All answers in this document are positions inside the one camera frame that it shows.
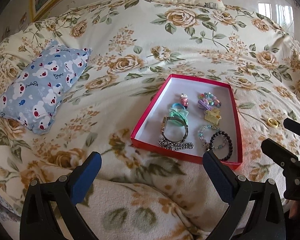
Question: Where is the red cardboard box lid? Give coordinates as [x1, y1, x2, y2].
[130, 74, 243, 170]

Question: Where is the blue bear print pillow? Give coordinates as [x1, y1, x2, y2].
[0, 40, 92, 135]

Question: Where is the person's right hand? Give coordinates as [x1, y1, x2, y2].
[289, 201, 300, 219]

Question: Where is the mint green hair tie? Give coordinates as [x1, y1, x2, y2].
[167, 107, 190, 128]

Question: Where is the floral fleece blanket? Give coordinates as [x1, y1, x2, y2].
[0, 0, 300, 239]

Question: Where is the yellow-green bangle ring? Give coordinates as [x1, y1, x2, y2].
[267, 117, 281, 129]

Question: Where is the light blue crystal bracelet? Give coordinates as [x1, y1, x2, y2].
[197, 124, 228, 149]

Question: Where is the purple hair tie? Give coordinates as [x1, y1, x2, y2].
[197, 99, 213, 111]

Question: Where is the black beaded bracelet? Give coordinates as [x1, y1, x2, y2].
[205, 131, 234, 162]

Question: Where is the pink cartoon hair clip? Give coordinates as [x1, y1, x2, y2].
[180, 93, 189, 109]

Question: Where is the yellow translucent hair claw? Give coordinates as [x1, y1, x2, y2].
[204, 108, 222, 126]

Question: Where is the gold wrist watch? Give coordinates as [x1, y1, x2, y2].
[160, 116, 189, 142]

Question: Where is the blue hair tie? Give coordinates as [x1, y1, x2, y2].
[171, 102, 187, 112]

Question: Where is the silver chain bracelet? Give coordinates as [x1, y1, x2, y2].
[157, 138, 195, 152]

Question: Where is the colourful beaded bracelet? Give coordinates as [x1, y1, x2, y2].
[199, 91, 222, 107]

